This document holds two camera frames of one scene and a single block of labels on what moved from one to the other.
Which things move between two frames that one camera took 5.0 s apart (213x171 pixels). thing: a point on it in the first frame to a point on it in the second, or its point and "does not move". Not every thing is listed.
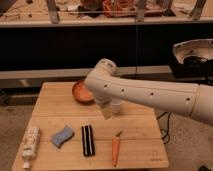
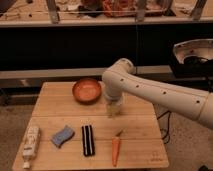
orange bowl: x=82 y=93 does not move
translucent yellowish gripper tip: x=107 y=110 to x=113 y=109
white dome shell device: x=199 y=47 does not move
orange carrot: x=116 y=148 does not move
